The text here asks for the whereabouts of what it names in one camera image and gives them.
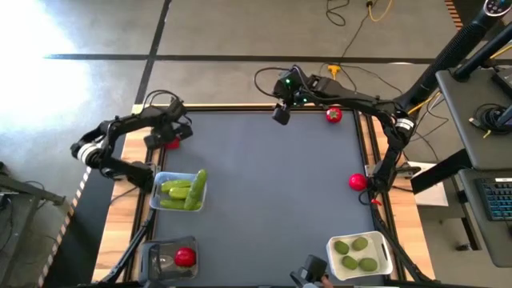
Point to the black smooth pole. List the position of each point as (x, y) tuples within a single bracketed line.
[(484, 52)]

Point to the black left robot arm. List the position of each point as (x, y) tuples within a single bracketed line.
[(120, 122)]

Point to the black floor mat striped edge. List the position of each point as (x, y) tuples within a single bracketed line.
[(80, 248)]

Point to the white flat box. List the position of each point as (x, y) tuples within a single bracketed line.
[(434, 196)]

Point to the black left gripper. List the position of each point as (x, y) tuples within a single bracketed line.
[(168, 122)]

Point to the black handheld device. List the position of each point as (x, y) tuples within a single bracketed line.
[(312, 270)]

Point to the black desk leg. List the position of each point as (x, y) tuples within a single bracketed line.
[(440, 172)]

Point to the black keyboard shelf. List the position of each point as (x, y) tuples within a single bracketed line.
[(468, 224)]

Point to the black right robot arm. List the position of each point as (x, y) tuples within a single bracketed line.
[(360, 98)]

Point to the grey table mat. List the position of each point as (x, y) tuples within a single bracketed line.
[(264, 180)]

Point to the black side desk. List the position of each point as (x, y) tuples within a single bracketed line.
[(468, 132)]

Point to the backlit black keyboard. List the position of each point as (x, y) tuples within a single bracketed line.
[(496, 198)]

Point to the black stand legs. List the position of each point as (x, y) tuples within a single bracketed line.
[(28, 188)]

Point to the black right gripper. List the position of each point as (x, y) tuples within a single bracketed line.
[(290, 90)]

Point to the person's hand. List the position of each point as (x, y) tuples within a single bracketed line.
[(326, 282)]

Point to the black ribbed stand pole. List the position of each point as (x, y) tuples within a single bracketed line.
[(452, 52)]

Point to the red toy tomato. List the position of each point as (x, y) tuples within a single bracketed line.
[(173, 144), (357, 182), (334, 114), (185, 257)]

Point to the long dark green cucumber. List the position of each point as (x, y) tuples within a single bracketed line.
[(196, 190)]

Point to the white plastic basket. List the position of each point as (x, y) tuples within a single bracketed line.
[(380, 240)]

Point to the clear plastic bin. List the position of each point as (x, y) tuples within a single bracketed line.
[(157, 180), (160, 248)]

